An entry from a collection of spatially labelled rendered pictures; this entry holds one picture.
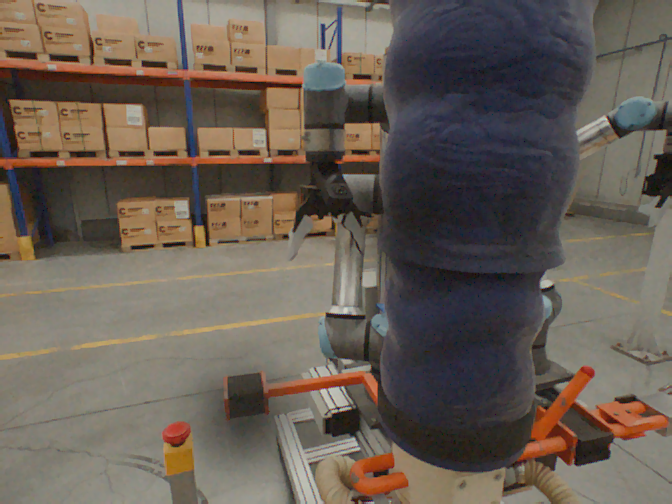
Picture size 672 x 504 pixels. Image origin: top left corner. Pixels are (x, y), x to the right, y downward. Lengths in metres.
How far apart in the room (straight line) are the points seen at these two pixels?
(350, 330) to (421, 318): 0.62
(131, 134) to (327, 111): 6.90
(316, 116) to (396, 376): 0.45
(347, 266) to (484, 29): 0.79
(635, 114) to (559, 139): 0.78
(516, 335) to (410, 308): 0.13
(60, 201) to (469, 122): 8.88
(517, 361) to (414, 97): 0.34
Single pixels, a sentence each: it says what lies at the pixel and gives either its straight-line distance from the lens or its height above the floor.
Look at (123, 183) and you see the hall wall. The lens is 8.92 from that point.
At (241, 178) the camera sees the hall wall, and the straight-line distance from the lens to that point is 8.85.
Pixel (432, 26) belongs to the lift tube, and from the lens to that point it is 0.46.
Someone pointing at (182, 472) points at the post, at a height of 0.93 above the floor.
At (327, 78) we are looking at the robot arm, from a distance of 0.73.
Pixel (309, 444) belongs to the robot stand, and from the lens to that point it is 2.32.
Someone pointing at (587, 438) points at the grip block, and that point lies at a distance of 0.81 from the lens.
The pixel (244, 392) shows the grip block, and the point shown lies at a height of 1.27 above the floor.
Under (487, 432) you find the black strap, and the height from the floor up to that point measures 1.38.
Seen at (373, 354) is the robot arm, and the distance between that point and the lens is 1.10.
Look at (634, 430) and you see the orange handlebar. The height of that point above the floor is 1.25.
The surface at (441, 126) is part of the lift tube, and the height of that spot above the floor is 1.75.
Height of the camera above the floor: 1.73
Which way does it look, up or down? 15 degrees down
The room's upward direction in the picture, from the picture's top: straight up
